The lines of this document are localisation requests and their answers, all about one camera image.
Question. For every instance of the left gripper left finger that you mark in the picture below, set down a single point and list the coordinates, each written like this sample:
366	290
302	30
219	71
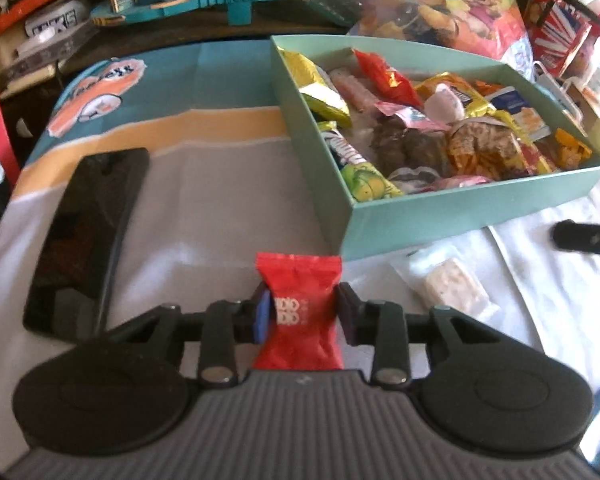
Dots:
227	324

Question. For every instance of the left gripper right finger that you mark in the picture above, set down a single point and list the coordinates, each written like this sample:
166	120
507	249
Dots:
382	325

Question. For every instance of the red square snack packet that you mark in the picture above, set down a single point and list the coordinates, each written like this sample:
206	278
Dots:
302	335

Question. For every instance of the clear rice cake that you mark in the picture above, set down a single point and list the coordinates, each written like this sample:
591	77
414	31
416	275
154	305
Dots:
442	279

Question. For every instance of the yellow orange chip packet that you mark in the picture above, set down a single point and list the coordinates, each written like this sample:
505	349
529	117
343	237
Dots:
475	104

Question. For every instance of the yellow wafer snack pack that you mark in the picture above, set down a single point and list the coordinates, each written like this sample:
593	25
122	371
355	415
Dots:
316	88

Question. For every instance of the orange-red snack pouch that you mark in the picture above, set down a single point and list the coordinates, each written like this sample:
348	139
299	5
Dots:
390	83

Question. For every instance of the yellow green candy bar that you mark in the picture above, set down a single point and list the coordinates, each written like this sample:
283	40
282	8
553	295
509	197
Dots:
363	180

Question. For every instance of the dark red snack packet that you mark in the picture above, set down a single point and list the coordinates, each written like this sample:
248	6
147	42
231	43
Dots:
484	147

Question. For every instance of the blue silver snack packet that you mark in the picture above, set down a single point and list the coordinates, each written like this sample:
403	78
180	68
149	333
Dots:
510	100

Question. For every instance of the round white jelly cup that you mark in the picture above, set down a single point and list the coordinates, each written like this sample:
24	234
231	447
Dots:
444	105

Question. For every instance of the pink strawberry snack packet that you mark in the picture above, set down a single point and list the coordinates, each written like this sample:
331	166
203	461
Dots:
409	117

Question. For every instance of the small orange snack packet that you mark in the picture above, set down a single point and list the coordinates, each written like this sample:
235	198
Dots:
566	151

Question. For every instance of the mint green cardboard box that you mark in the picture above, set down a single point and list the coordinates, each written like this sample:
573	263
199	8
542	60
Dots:
436	202

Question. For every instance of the gold cardboard box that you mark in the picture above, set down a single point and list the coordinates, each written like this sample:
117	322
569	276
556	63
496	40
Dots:
590	110

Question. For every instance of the white printed tablecloth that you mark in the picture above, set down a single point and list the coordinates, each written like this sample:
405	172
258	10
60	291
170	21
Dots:
225	184

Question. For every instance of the white power strip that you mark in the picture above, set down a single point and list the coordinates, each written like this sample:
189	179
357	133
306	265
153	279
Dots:
546	81

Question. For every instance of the black smartphone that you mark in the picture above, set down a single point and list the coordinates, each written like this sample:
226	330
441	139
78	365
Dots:
71	288

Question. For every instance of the Union Jack red tin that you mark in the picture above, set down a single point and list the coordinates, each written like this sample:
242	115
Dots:
562	37

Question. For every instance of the Paw Patrol snack bag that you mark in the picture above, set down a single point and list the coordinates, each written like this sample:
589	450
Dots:
490	28

